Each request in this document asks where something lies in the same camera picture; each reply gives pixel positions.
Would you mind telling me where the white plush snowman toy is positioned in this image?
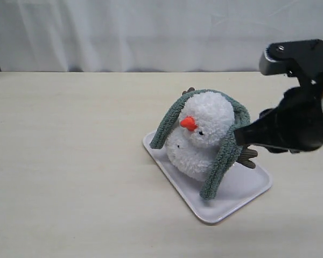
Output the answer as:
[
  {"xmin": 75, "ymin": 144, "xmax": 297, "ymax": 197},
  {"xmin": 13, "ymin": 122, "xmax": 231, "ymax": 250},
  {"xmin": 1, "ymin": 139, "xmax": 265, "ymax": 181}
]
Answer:
[{"xmin": 165, "ymin": 87, "xmax": 250, "ymax": 182}]

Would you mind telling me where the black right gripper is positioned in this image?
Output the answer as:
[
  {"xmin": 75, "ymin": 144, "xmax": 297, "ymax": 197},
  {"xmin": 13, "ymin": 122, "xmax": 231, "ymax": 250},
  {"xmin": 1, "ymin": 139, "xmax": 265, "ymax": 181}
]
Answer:
[{"xmin": 234, "ymin": 87, "xmax": 323, "ymax": 153}]

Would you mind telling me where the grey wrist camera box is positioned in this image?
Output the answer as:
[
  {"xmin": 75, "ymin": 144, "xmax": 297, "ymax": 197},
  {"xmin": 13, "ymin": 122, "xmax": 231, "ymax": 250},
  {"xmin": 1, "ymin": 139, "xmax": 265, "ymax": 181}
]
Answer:
[{"xmin": 259, "ymin": 39, "xmax": 323, "ymax": 80}]

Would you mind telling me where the white rectangular tray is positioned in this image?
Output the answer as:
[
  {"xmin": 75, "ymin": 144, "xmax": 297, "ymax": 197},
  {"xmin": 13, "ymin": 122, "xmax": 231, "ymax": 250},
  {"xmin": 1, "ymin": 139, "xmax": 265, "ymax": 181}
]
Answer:
[{"xmin": 142, "ymin": 131, "xmax": 273, "ymax": 225}]

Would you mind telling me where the white backdrop curtain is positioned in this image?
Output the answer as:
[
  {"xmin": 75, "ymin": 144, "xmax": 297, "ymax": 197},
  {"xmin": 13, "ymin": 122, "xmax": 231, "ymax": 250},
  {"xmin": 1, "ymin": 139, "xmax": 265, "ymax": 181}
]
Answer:
[{"xmin": 0, "ymin": 1, "xmax": 323, "ymax": 72}]

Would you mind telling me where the green knitted scarf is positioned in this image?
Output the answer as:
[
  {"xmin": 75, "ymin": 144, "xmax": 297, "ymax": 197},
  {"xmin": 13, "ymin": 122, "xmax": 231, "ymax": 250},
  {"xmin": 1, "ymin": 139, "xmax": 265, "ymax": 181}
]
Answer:
[{"xmin": 150, "ymin": 89, "xmax": 250, "ymax": 200}]

